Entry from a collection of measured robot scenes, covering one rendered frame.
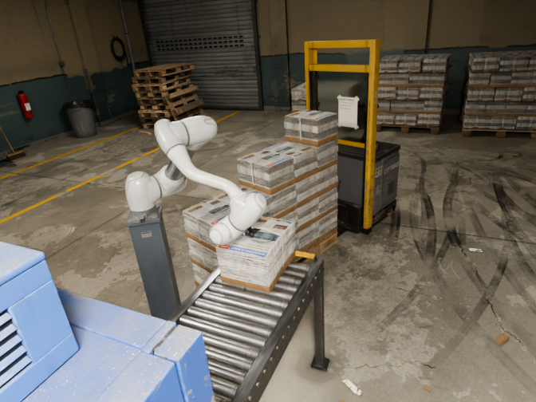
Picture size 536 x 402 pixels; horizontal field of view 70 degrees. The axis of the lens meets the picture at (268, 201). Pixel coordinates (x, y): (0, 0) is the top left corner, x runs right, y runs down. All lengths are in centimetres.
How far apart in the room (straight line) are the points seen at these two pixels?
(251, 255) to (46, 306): 129
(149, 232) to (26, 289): 185
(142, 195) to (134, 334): 170
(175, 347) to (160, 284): 199
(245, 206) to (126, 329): 94
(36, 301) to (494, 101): 718
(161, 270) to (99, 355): 190
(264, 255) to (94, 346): 120
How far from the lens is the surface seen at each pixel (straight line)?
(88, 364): 75
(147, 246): 254
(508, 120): 754
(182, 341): 72
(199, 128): 196
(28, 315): 69
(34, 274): 67
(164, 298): 276
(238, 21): 1012
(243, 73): 1019
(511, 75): 740
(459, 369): 286
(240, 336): 179
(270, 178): 292
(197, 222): 277
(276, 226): 208
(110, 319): 82
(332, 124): 340
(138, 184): 239
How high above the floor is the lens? 204
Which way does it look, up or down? 25 degrees down
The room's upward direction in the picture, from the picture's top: 5 degrees counter-clockwise
